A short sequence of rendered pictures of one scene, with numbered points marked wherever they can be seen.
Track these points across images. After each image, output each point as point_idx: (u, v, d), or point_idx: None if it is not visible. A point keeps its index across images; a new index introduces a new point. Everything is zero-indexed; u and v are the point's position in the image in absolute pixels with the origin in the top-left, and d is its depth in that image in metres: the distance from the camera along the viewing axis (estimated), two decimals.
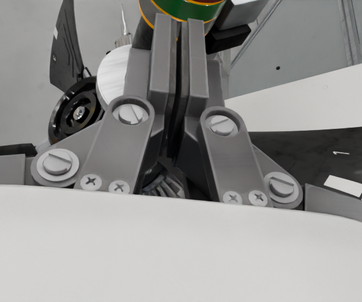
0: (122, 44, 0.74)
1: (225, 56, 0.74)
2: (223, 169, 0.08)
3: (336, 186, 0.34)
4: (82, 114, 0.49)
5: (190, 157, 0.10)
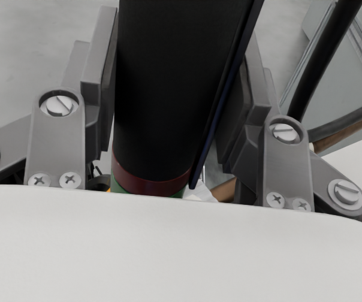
0: None
1: None
2: (275, 171, 0.09)
3: None
4: None
5: (250, 165, 0.10)
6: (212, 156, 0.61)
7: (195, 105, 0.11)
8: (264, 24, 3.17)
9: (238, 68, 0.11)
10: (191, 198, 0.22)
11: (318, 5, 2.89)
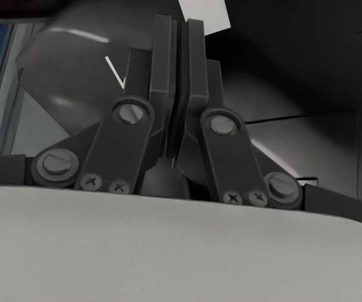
0: None
1: None
2: (223, 169, 0.08)
3: None
4: None
5: (190, 157, 0.10)
6: None
7: None
8: None
9: None
10: None
11: None
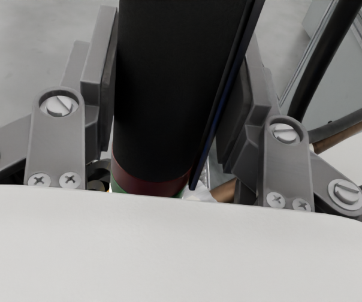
0: None
1: None
2: (275, 171, 0.09)
3: None
4: None
5: (250, 165, 0.10)
6: (216, 145, 0.58)
7: (195, 106, 0.11)
8: (264, 22, 3.15)
9: (238, 68, 0.11)
10: (191, 199, 0.22)
11: (319, 2, 2.87)
